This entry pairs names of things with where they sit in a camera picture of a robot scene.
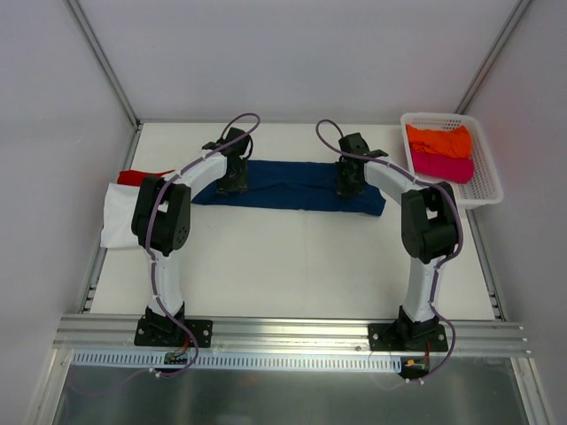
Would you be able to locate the navy blue t shirt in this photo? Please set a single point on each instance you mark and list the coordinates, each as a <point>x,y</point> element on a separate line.
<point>284,185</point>

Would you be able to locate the aluminium mounting rail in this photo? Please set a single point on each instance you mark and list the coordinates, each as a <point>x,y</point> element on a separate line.
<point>269,335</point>

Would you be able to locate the white slotted cable duct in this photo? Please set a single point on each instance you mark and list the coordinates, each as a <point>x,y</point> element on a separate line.
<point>240,361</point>

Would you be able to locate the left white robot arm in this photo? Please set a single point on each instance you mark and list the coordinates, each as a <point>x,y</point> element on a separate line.
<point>161,223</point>

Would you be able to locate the orange t shirt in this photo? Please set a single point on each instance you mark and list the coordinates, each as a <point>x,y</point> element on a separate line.
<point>455,143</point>

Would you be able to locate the pink t shirt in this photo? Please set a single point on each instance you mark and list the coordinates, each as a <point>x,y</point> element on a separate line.
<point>459,170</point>

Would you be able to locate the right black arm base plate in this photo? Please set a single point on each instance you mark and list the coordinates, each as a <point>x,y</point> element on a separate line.
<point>390,337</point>

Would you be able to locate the white plastic basket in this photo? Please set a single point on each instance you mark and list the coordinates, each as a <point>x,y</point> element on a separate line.
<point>485,186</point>

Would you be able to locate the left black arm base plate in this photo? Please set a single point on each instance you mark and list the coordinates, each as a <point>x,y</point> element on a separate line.
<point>159,331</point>

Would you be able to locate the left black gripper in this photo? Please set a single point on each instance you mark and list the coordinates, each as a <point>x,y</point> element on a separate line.
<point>235,181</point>

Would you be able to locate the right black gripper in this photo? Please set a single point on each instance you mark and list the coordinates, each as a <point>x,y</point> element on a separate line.
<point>348,182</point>

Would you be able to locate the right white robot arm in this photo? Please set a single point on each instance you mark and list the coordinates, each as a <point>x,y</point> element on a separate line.
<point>431,234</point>

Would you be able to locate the folded red t shirt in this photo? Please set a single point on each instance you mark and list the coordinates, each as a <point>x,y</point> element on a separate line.
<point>135,178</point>

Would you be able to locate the folded white t shirt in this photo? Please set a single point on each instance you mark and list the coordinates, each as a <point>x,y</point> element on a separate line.
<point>119,207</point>

